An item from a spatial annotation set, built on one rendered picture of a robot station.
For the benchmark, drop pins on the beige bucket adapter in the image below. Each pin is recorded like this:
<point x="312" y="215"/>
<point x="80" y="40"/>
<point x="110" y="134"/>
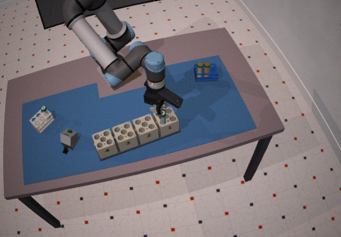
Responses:
<point x="104" y="143"/>
<point x="125" y="136"/>
<point x="145" y="128"/>
<point x="172" y="122"/>

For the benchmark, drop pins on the blue bench mat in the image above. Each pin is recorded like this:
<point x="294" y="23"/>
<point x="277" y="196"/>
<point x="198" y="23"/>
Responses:
<point x="211" y="110"/>

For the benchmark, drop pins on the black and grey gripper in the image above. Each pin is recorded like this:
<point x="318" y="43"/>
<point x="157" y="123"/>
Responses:
<point x="151" y="98"/>

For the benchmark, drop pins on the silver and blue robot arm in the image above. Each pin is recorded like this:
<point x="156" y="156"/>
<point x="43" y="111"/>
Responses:
<point x="115" y="68"/>

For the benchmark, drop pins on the blue tube rack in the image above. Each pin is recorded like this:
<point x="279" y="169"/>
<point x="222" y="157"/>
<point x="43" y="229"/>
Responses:
<point x="211" y="74"/>

